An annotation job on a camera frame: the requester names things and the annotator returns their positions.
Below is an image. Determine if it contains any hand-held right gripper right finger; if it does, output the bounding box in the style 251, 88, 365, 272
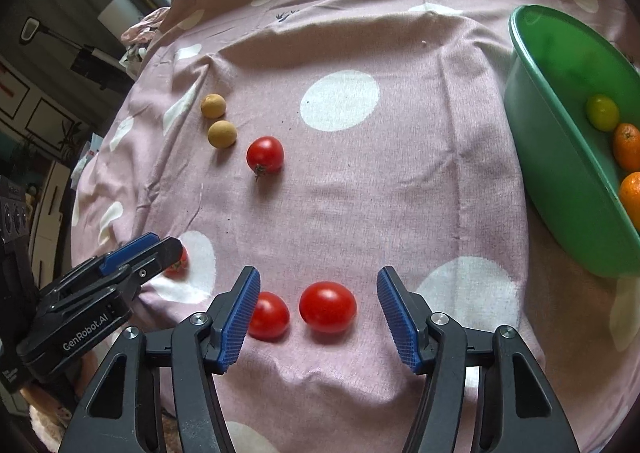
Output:
376, 266, 581, 453

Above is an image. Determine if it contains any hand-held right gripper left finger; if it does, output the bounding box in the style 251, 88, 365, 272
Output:
57, 265, 262, 453

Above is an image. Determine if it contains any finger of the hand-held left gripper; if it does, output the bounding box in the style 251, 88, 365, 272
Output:
50, 237, 184, 319
40, 232, 162, 304

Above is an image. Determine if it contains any red tomato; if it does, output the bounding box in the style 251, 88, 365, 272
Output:
164, 247, 190, 279
247, 291, 291, 340
246, 136, 285, 180
298, 281, 358, 334

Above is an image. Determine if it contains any green plastic bowl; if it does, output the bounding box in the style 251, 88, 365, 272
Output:
504, 4, 640, 279

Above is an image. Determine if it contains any large orange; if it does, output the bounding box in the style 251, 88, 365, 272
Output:
618, 172, 640, 233

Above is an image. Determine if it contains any small orange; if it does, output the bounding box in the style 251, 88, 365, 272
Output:
612, 122, 640, 171

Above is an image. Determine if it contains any pink polka dot blanket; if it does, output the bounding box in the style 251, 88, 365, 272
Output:
65, 0, 640, 453

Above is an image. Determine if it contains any small brown round fruit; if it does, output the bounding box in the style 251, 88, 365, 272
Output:
207, 120, 237, 149
200, 93, 227, 119

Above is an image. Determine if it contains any black and white cloth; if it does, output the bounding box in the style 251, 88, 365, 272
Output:
122, 43, 152, 80

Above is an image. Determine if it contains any black stick vacuum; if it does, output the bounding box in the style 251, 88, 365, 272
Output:
20, 18, 128, 81

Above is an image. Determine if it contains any crumpled pink cloth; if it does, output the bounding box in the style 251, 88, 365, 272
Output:
120, 7, 172, 46

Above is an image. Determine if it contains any white cylinder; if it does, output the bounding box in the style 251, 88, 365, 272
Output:
97, 0, 142, 41

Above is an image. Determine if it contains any small yellow-green fruit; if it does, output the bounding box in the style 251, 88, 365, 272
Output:
585, 94, 620, 131

